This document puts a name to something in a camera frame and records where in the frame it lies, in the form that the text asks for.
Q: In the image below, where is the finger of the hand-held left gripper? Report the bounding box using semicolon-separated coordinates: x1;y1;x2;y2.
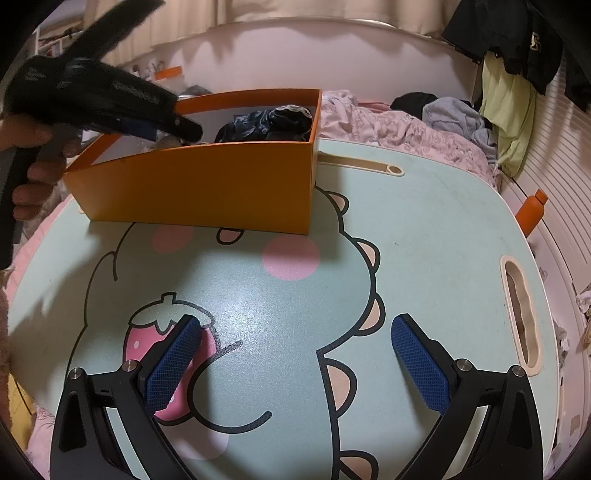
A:
154;111;204;143
88;117;160;141

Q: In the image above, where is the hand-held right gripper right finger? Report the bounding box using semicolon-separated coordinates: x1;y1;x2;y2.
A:
390;313;544;480

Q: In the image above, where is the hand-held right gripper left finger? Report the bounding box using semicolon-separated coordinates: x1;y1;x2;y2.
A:
50;313;204;480

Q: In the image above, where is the orange cardboard box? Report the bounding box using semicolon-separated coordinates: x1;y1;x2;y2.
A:
62;89;323;236

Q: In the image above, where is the person's left hand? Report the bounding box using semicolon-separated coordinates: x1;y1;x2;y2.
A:
0;116;84;223

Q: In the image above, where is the black cloth bundle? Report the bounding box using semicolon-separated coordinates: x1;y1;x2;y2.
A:
215;105;315;145

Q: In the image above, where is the mint cartoon print bed table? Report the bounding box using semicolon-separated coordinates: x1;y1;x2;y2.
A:
7;138;557;480

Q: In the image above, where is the pink floral blanket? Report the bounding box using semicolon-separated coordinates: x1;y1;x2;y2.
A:
318;90;502;185

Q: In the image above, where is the orange bottle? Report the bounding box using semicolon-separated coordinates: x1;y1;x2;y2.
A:
515;190;550;236

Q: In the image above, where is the black crumpled garment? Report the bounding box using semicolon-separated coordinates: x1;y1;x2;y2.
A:
390;92;439;118

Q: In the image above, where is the light green hanging garment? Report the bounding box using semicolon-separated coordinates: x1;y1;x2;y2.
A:
478;51;539;178

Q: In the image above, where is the black hanging jacket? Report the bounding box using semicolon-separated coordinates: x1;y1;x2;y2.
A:
441;0;566;95
561;0;591;112

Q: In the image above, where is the black strap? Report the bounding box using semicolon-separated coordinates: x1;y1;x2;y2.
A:
60;0;167;61

